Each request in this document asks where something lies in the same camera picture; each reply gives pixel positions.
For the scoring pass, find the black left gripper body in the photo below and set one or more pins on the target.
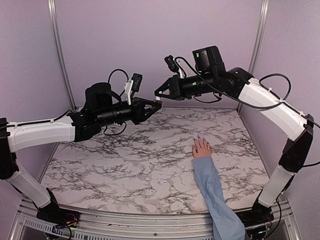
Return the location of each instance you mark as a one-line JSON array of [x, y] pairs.
[[137, 117]]

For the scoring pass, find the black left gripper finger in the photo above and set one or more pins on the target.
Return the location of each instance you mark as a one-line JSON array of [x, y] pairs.
[[147, 102], [149, 112]]

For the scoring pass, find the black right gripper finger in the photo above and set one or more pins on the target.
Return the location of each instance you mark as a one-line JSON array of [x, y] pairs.
[[168, 96], [167, 85]]

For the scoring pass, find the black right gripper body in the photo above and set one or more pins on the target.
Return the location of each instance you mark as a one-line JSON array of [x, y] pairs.
[[176, 86]]

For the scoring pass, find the dark red nail polish bottle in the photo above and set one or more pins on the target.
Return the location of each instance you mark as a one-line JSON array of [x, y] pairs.
[[157, 105]]

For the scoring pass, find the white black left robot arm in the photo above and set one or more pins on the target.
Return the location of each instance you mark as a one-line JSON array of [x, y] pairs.
[[102, 107]]

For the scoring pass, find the forearm in blue sleeve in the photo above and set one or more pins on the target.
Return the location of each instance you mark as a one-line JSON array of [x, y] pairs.
[[226, 224]]

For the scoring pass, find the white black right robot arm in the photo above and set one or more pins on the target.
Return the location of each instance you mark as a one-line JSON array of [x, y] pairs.
[[241, 86]]

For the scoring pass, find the person's hand with painted nails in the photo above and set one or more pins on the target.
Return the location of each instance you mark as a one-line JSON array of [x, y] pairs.
[[201, 148]]

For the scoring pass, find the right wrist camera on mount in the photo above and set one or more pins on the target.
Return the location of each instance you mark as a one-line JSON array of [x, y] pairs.
[[174, 66]]

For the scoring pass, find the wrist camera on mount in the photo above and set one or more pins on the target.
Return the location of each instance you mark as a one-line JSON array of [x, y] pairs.
[[132, 87], [174, 66]]

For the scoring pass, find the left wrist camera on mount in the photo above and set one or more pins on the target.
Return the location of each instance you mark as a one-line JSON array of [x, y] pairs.
[[132, 87]]

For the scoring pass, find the aluminium corner post right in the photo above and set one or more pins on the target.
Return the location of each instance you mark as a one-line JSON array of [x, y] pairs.
[[261, 28]]

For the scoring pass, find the aluminium corner post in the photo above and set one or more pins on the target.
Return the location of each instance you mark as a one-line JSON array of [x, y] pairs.
[[261, 28], [59, 50]]

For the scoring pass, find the aluminium corner post left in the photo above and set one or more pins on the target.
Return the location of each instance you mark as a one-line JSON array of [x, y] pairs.
[[59, 50]]

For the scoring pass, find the aluminium front frame rail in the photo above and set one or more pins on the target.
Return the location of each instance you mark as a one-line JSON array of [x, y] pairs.
[[103, 225]]

